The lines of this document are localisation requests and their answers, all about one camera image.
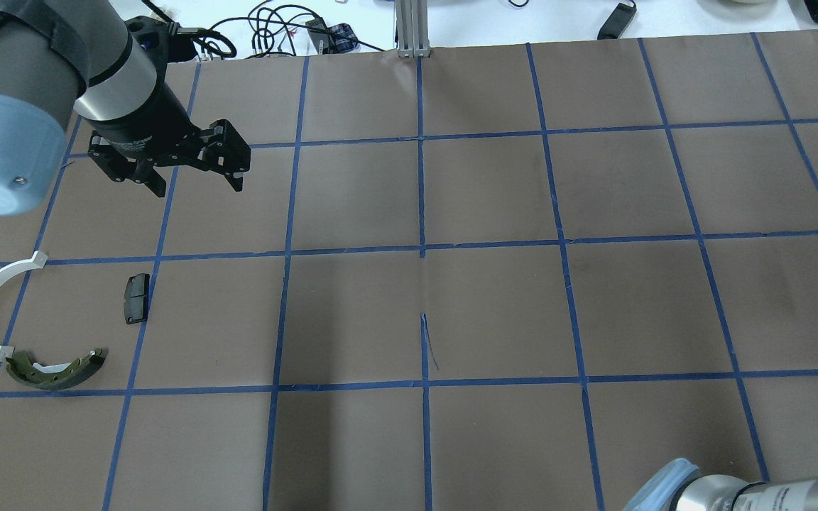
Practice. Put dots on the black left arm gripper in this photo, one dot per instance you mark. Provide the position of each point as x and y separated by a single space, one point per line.
145 122

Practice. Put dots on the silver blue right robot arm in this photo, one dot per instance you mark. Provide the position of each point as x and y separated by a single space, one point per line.
680 485

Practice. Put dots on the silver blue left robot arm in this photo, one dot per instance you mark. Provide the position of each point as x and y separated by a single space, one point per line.
59 58

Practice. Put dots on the black brake pad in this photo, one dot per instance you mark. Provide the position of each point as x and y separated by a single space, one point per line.
136 299

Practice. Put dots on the olive green brake shoe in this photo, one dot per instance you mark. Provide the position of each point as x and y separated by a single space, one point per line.
25 370

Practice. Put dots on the brown paper table mat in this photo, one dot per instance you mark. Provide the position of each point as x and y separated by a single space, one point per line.
512 278

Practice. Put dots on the black power adapter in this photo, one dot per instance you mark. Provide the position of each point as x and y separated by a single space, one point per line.
618 21

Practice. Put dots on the aluminium frame post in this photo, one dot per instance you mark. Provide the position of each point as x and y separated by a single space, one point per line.
412 37

